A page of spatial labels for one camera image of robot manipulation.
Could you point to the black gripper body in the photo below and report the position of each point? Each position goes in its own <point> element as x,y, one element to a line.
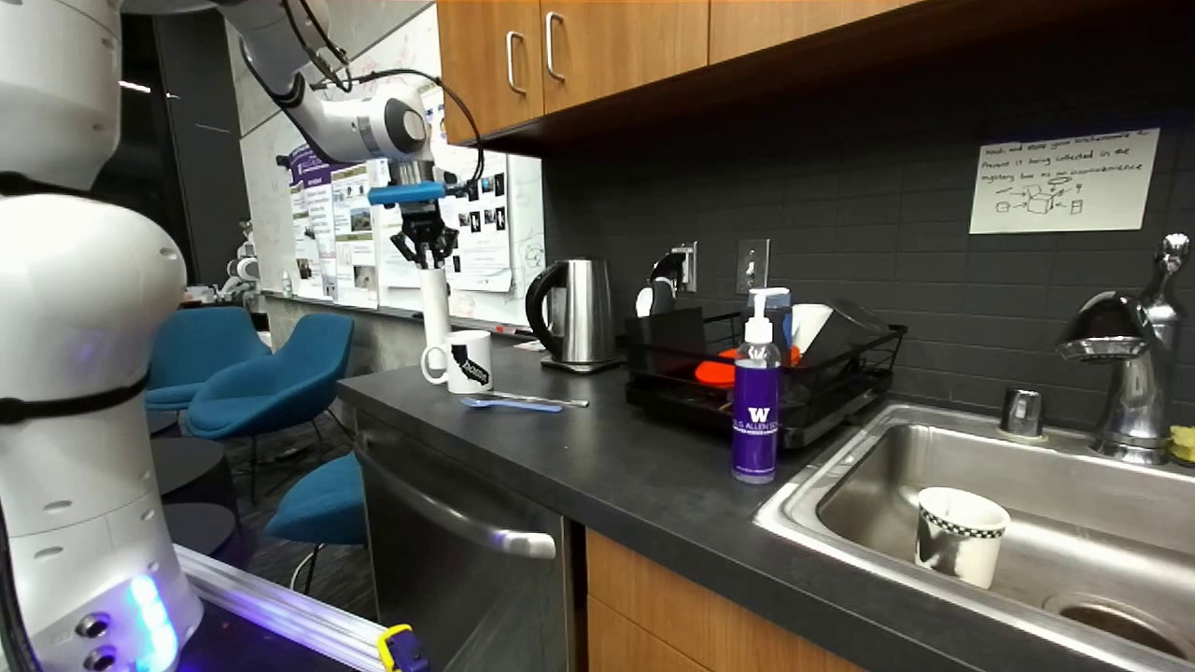
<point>426,230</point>

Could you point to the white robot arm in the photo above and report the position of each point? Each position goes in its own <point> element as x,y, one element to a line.
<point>77,373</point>

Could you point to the robot base platform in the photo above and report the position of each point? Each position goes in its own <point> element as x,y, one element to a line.
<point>273,620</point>

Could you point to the white poster with photos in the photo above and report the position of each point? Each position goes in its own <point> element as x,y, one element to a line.
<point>487,249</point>

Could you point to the whiteboard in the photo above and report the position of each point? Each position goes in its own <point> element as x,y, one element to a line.
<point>530,226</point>

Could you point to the poster with purple header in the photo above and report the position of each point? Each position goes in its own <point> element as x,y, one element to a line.
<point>327,226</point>

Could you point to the white mug black print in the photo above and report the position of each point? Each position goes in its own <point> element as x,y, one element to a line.
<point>480,341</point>

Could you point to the steel electric kettle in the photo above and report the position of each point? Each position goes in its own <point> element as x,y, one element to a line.
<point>582,320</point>

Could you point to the orange plastic dish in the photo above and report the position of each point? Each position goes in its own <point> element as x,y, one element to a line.
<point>715,371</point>

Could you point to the stainless steel dishwasher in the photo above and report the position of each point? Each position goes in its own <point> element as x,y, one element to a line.
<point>434,592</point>

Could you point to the blue dish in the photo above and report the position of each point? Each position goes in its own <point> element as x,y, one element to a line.
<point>780,311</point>

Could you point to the purple soap pump bottle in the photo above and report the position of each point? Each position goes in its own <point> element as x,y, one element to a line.
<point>755,424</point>

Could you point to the white dish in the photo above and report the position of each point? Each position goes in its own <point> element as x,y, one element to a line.
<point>807,326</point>

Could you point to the wooden lower cabinet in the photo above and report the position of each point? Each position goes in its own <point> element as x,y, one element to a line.
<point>647,611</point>

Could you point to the white mug checkered rim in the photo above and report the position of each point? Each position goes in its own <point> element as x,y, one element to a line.
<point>965,535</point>

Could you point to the small metal sink knob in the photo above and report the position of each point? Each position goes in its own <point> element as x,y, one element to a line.
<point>1026,410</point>

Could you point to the white handwritten note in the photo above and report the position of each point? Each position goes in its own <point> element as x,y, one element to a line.
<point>1065,180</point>

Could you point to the stainless steel sink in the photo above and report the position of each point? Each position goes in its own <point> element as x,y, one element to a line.
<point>1070,509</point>

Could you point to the chrome faucet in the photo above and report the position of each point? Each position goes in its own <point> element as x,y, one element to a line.
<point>1133,397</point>

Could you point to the yellow sponge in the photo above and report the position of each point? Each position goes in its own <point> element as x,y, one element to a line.
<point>1183,445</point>

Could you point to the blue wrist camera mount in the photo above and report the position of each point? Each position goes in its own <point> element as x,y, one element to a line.
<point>406,194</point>

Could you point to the white wall outlet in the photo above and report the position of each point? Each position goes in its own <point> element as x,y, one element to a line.
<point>754,261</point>
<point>690,256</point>

